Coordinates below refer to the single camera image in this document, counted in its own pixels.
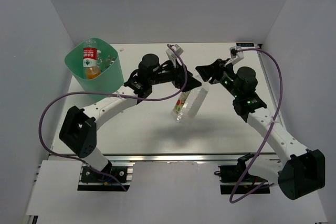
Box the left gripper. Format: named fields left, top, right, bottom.
left=149, top=57, right=202, bottom=93

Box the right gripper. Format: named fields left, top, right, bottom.
left=195, top=59, right=241, bottom=99

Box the large clear bottle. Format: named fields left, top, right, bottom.
left=171, top=84, right=209, bottom=123

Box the green blue label bottle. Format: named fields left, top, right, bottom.
left=104, top=55, right=116, bottom=68

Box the orange juice bottle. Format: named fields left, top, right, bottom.
left=84, top=66, right=101, bottom=80

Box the large red label bottle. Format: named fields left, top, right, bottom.
left=82, top=38, right=97, bottom=68

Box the clear bottle blue label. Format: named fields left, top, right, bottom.
left=97, top=50, right=103, bottom=72

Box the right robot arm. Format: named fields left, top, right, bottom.
left=196, top=59, right=326, bottom=200

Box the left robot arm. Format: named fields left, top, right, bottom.
left=59, top=54, right=201, bottom=182

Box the green plastic bin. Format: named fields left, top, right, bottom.
left=65, top=37, right=124, bottom=93

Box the black table logo sticker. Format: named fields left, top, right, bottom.
left=236, top=42, right=255, bottom=48

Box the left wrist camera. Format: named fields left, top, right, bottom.
left=165, top=44, right=184, bottom=68

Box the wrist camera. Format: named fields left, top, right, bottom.
left=165, top=44, right=184, bottom=68
left=227, top=46, right=244, bottom=65

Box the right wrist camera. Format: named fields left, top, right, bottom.
left=227, top=46, right=244, bottom=65

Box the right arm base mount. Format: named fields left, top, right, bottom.
left=214, top=165, right=270, bottom=195

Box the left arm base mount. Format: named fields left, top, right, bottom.
left=77, top=163, right=133, bottom=192

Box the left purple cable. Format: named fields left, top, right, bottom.
left=38, top=44, right=188, bottom=191

